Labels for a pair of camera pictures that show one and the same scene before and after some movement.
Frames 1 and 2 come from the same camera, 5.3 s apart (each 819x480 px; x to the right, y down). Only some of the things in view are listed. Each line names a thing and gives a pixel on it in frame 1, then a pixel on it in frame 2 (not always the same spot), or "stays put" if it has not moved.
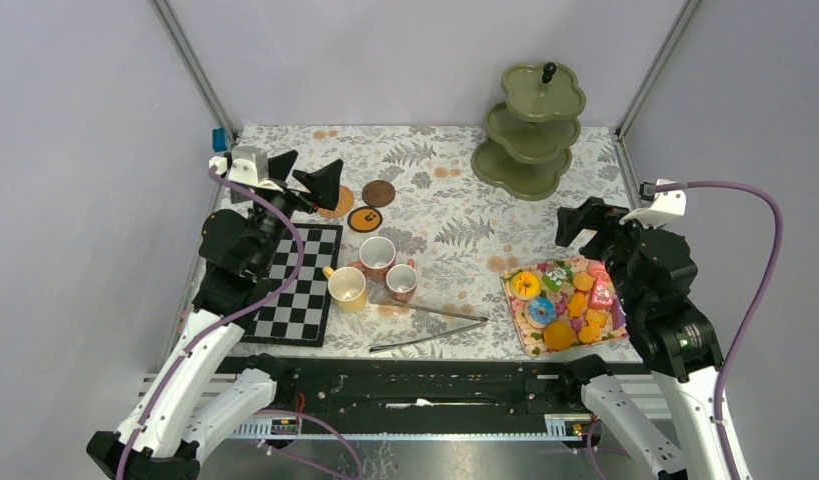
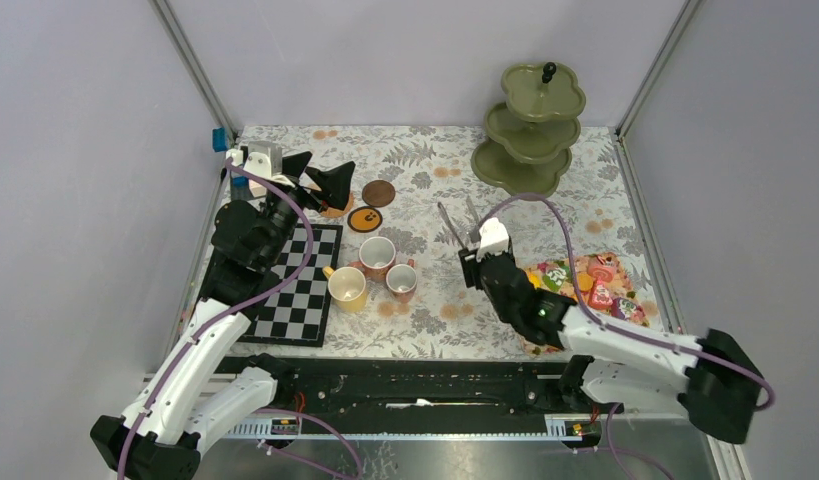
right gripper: (593, 213) -> (471, 267)
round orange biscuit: (582, 281) stays put
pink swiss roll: (597, 268) stays put
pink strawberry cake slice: (600, 296) stays put
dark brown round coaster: (378, 193) stays put
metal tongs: (479, 320) -> (475, 229)
